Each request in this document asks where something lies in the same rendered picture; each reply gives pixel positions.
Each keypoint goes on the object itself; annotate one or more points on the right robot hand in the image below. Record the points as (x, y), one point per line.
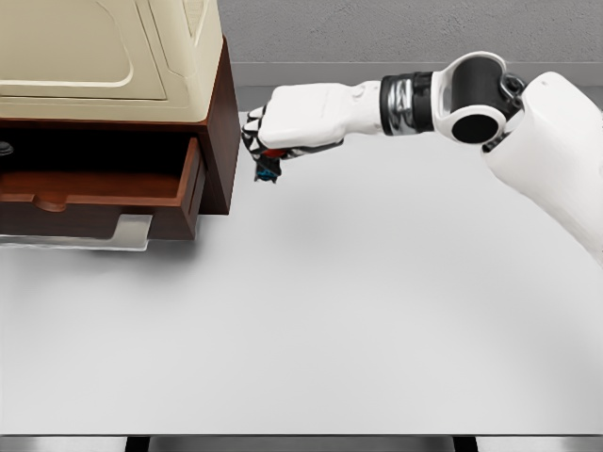
(301, 115)

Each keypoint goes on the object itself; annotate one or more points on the black switch with red button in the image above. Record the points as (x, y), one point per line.
(268, 168)

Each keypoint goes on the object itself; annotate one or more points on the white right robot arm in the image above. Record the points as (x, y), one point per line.
(546, 141)

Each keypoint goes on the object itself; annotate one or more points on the brown cabinet with cream top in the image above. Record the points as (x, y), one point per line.
(221, 141)

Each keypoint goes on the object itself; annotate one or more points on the silver plate under cabinet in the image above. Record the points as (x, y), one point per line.
(134, 230)

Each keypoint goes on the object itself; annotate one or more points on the brown wooden drawer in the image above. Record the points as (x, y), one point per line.
(94, 186)

